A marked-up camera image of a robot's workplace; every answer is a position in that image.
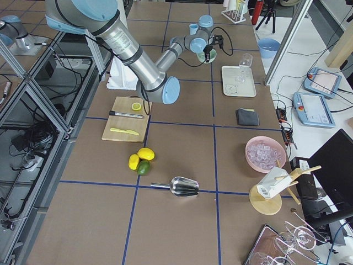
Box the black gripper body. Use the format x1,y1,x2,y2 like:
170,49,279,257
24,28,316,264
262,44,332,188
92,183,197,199
204,45,213,55

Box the green bowl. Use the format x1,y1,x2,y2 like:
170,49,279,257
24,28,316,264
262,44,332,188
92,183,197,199
196,49,217,64

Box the light blue plastic cup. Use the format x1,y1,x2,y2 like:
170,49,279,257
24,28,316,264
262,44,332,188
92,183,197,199
189,23,199,35

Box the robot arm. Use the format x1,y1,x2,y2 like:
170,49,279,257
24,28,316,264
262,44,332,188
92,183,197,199
1,15,34,51
45,1,213,104

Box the blue bowl at edge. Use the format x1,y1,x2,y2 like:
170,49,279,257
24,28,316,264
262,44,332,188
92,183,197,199
258,38,280,59

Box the pink bowl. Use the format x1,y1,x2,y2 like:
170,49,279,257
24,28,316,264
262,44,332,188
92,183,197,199
245,135,287,174

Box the clear ice cubes in pink bowl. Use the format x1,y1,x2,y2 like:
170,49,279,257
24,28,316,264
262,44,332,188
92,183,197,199
247,141,285,169

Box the steel ice scoop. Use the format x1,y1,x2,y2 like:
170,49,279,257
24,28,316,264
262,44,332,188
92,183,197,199
150,176,199,197

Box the clear wine glass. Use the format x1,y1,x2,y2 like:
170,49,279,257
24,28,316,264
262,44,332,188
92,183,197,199
235,53,253,83

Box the cream bear tray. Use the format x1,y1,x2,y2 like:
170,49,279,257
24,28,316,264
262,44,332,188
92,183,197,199
221,66,256,98

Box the grey folded cloth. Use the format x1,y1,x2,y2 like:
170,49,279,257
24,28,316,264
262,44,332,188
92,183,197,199
236,108,259,126

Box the lemon half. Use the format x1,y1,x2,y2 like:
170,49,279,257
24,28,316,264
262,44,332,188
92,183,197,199
131,102,142,111

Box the black power strip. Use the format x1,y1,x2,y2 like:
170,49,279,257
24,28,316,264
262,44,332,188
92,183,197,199
276,108,287,121

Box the wooden cutting board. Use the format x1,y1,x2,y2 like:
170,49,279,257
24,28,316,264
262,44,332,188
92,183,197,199
101,97,149,142

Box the large yellow lemon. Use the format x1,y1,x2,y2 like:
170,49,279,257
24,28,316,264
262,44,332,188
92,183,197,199
137,147,155,161

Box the blue teach pendant far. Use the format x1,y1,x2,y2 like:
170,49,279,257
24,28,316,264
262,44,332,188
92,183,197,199
304,67,342,99

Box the blue teach pendant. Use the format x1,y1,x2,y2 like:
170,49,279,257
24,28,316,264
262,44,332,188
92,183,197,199
293,92,335,128
304,67,342,99

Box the blue teach pendant near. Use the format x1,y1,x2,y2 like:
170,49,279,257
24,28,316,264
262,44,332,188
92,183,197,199
293,92,335,128

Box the yellow plastic knife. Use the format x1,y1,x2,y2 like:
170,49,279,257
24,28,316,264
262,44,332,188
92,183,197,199
110,128,140,136

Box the green lime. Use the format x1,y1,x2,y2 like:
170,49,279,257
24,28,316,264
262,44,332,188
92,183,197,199
137,160,151,176

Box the small yellow lemon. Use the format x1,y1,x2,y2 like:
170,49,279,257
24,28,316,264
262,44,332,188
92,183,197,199
128,153,140,171

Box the white carton on stand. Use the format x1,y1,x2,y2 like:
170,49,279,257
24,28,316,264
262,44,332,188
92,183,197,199
256,167,292,199

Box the round wooden stand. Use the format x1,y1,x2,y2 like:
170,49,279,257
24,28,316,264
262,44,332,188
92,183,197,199
249,166,321,215

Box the black monitor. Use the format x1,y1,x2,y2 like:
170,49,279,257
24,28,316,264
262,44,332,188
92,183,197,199
307,129,352,228

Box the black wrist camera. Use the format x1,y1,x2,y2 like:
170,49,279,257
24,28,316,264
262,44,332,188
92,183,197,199
211,35,224,49

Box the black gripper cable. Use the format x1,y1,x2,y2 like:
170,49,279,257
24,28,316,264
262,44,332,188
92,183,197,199
178,26,234,67

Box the white wire rack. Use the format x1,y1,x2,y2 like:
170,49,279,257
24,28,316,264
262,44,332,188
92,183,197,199
221,0,248,24

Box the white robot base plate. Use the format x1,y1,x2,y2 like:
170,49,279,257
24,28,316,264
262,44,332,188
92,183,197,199
106,57,138,91

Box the steel knife handle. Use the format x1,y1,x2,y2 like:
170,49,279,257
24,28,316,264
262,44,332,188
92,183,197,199
109,110,144,119

